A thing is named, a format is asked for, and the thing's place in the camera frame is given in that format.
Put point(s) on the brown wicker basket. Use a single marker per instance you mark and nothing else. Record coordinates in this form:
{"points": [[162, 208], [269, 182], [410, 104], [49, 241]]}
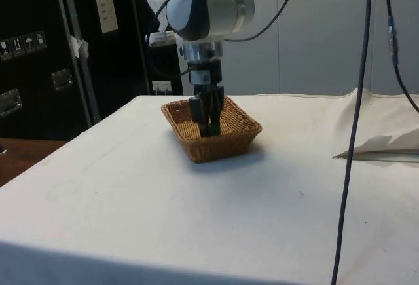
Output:
{"points": [[229, 144]]}

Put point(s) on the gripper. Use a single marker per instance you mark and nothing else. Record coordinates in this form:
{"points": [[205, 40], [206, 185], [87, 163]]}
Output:
{"points": [[206, 73]]}

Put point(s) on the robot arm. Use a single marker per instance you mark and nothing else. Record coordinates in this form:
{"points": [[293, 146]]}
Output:
{"points": [[212, 10]]}

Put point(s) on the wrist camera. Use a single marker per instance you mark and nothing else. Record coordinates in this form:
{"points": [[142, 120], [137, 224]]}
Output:
{"points": [[161, 38]]}

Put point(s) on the black cabinet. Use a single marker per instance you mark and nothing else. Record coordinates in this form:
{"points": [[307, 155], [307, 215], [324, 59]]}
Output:
{"points": [[39, 52]]}

